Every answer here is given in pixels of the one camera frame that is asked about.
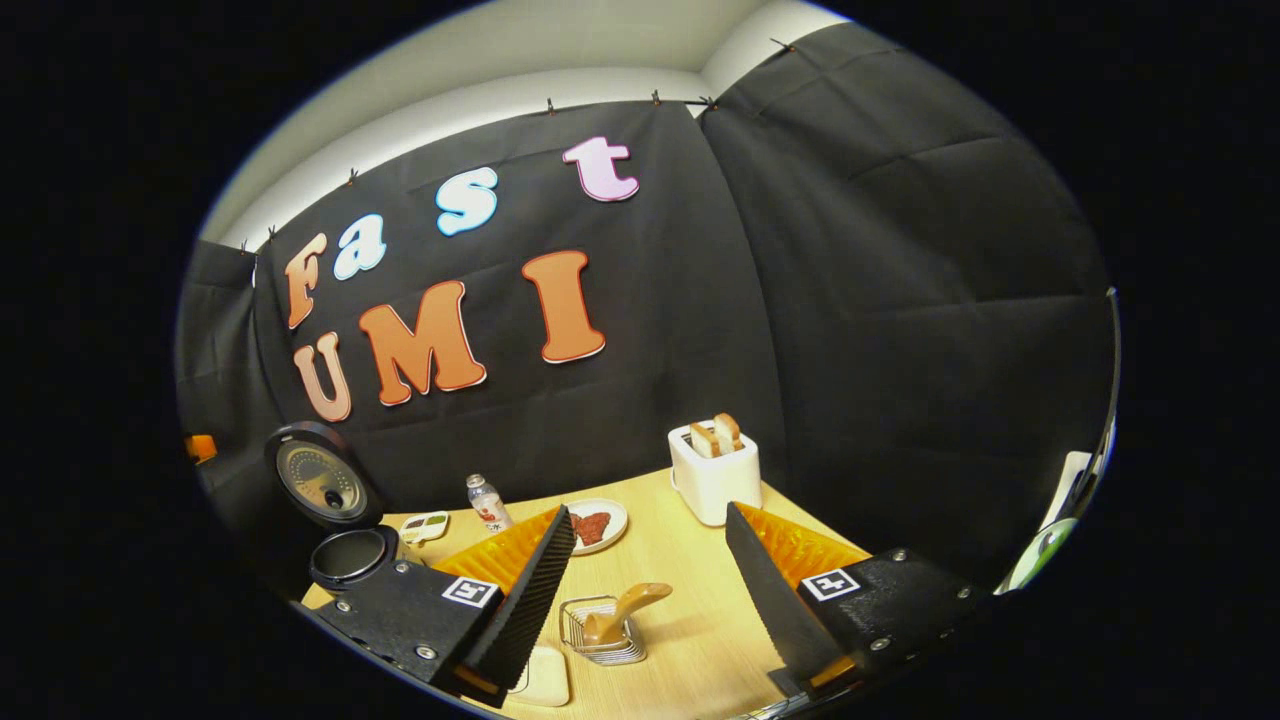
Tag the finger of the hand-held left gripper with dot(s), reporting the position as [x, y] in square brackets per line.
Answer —
[202, 448]

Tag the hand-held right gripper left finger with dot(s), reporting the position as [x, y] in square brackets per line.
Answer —
[530, 610]

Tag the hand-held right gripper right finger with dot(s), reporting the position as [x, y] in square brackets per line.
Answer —
[765, 600]

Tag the wooden spoon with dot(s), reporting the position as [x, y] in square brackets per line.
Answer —
[630, 605]

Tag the dark grey rice cooker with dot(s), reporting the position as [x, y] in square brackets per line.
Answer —
[320, 480]

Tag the clear plastic box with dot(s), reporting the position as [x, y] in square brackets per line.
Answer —
[548, 680]

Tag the red meat piece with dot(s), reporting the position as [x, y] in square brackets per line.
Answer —
[600, 522]
[582, 530]

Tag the small clear drink bottle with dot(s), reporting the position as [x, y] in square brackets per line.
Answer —
[488, 510]

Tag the white toaster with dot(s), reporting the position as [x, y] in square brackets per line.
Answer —
[715, 485]

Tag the white round plate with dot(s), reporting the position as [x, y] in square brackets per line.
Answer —
[612, 515]

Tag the small white green dish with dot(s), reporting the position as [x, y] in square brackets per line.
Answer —
[425, 527]

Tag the white green object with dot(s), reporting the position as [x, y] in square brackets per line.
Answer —
[1040, 555]

